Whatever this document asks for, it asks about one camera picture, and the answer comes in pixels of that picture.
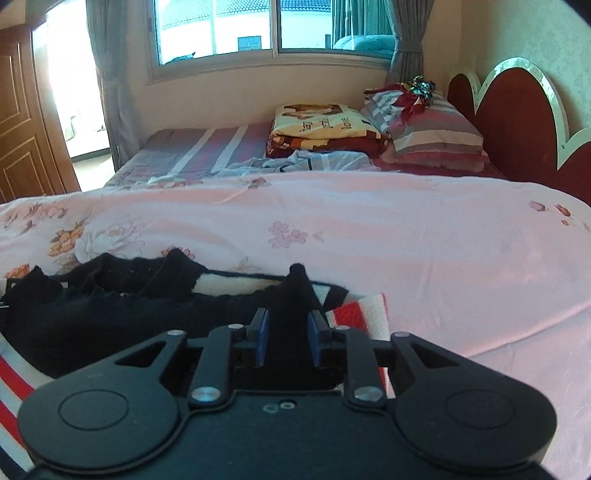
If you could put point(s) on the light blue quilt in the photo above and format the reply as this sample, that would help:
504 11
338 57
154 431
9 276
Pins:
364 44

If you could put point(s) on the shiny ribbon bow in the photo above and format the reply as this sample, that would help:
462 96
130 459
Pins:
420 87

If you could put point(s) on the brown wooden door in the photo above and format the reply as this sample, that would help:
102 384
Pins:
27 138

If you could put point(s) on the striped pillow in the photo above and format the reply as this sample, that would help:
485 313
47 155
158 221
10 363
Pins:
438 129

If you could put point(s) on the purple striped bed sheet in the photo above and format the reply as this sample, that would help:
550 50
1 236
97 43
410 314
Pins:
194 147

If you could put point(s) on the light blue garment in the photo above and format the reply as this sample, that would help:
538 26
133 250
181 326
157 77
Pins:
323 161

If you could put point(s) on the red white bed headboard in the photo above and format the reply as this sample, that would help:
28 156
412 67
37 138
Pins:
512 115

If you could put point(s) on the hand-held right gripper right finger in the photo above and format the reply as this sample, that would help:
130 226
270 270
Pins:
315 339

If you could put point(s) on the pink floral blanket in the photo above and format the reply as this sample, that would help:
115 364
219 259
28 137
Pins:
415 254

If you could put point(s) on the folded yellow red printed blanket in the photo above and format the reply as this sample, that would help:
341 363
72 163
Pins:
323 122

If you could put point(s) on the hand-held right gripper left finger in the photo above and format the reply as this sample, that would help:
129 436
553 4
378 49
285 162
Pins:
262 337

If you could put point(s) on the grey curtain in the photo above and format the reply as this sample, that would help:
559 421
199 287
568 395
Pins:
115 69
411 41

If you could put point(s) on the sliding glass window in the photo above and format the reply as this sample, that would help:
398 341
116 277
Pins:
207 27

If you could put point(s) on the striped knit cat sweater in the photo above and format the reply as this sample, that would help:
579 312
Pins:
92 314

